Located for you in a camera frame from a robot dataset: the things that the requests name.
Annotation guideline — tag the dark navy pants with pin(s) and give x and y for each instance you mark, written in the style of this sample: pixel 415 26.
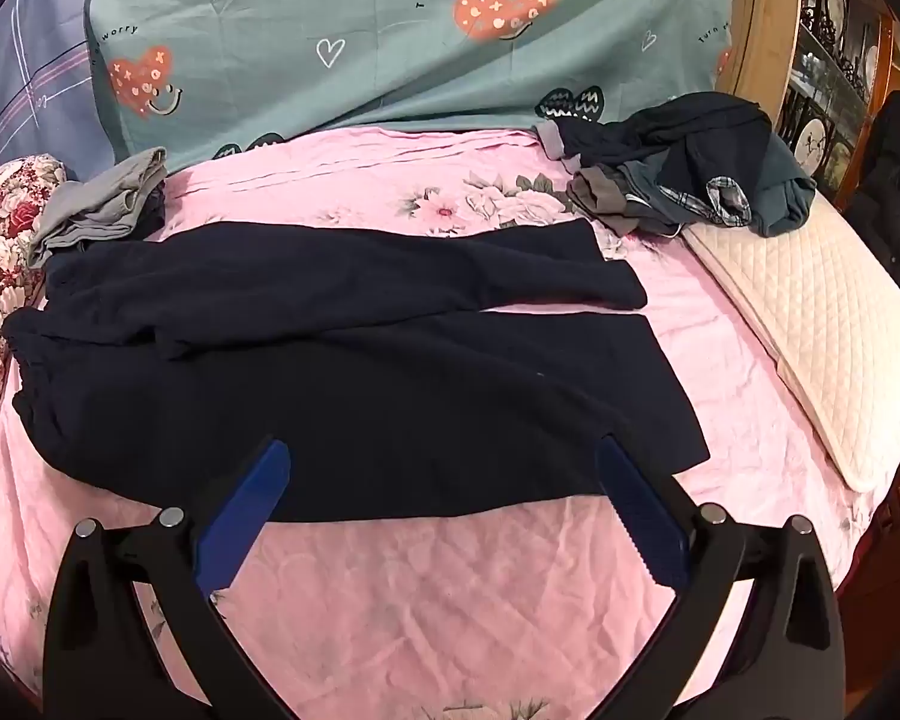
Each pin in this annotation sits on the dark navy pants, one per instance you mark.
pixel 360 397

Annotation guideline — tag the white quilted pillow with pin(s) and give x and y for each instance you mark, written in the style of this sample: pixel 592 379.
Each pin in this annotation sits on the white quilted pillow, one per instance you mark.
pixel 817 337

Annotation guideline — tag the teal heart-print quilt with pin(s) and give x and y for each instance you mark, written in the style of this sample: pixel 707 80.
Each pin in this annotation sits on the teal heart-print quilt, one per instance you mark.
pixel 360 30

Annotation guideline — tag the pink floral bedsheet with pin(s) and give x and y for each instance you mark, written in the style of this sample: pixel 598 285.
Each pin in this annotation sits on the pink floral bedsheet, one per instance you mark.
pixel 435 600

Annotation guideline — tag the black coat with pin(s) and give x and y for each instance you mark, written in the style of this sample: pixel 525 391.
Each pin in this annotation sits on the black coat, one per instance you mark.
pixel 896 187

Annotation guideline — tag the navy folded garment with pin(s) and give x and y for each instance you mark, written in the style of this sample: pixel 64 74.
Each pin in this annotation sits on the navy folded garment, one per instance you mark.
pixel 154 204

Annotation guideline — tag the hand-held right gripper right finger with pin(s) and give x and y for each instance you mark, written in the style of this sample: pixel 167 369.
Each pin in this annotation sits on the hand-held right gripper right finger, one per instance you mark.
pixel 637 510

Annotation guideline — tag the grey folded garment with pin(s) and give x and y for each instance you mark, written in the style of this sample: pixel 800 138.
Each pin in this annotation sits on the grey folded garment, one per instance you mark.
pixel 101 206

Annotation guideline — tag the pile of dark clothes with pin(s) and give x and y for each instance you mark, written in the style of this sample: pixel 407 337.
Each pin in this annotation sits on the pile of dark clothes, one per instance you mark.
pixel 690 157

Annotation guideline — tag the red floral quilt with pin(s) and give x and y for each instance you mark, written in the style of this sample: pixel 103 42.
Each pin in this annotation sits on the red floral quilt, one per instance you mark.
pixel 0 255

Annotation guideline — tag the wooden display cabinet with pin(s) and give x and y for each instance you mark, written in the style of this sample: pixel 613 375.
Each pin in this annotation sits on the wooden display cabinet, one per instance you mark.
pixel 817 67

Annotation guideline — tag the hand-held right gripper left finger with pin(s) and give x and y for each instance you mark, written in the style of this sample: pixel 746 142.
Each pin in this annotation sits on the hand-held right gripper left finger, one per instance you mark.
pixel 253 499

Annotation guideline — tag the blue plaid pillow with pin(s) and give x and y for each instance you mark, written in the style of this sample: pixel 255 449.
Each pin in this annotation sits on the blue plaid pillow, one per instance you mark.
pixel 22 67

